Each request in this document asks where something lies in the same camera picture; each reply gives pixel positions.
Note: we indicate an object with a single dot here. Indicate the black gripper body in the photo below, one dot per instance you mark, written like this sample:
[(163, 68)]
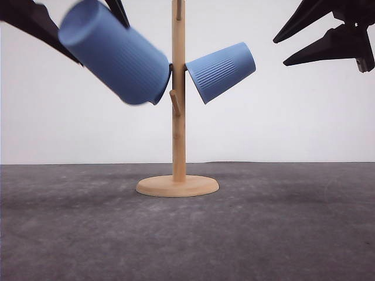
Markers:
[(362, 13)]

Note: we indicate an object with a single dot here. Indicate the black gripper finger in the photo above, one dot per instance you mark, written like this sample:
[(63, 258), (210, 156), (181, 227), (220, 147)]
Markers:
[(34, 18), (117, 8), (307, 13), (345, 41)]

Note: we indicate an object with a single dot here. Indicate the blue ribbed cup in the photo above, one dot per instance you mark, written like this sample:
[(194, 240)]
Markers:
[(112, 55)]

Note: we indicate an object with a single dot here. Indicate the wooden mug tree stand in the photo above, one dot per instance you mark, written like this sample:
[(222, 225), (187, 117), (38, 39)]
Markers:
[(179, 184)]

